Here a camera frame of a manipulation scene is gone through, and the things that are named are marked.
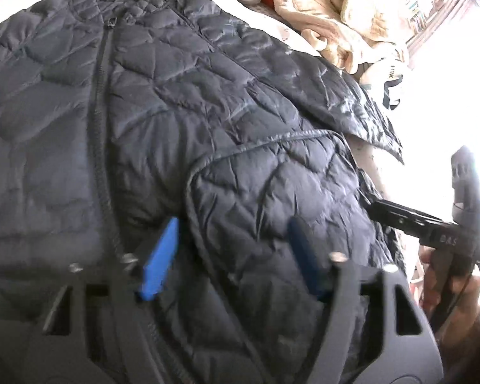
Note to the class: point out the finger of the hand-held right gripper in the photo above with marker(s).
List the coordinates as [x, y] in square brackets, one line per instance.
[400, 216]

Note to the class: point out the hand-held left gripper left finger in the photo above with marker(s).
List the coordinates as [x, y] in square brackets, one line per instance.
[160, 256]

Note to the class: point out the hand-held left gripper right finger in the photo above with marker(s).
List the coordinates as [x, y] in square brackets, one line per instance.
[304, 256]

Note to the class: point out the black quilted jacket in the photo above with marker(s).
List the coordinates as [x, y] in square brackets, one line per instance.
[176, 120]

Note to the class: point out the person's right hand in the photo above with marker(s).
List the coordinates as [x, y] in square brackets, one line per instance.
[427, 276]

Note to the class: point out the cherry print bed sheet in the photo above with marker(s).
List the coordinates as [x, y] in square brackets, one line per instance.
[378, 168]

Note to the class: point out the white printed bag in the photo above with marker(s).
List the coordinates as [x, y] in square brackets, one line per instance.
[384, 80]

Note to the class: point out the grey curtain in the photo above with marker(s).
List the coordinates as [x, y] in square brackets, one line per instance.
[456, 12]

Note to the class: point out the beige fleece blanket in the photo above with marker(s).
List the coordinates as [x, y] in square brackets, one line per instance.
[336, 12]

